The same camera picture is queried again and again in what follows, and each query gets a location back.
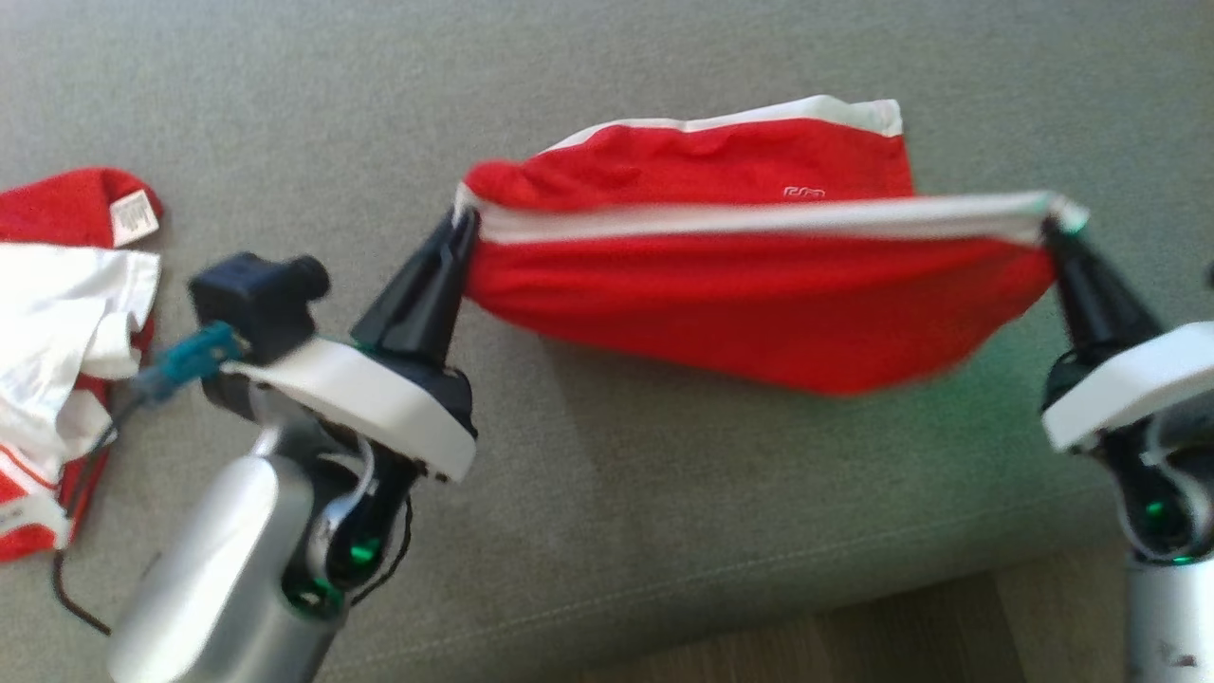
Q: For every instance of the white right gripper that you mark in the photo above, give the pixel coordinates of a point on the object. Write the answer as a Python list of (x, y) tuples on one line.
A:
[(1138, 379)]

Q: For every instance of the red shorts with white trim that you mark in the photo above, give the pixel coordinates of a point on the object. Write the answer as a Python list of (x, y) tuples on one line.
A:
[(740, 285)]

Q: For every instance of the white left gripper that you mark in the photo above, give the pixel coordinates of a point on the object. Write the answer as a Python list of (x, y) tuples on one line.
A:
[(379, 398)]

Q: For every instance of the large grey sofa seat cushion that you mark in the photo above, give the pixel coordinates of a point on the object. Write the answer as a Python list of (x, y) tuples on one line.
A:
[(664, 493)]

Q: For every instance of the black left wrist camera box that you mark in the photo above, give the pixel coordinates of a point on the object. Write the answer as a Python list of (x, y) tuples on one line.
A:
[(256, 304)]

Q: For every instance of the red shirt with white sleeves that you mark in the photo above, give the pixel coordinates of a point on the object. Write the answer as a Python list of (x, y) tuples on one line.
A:
[(57, 313)]

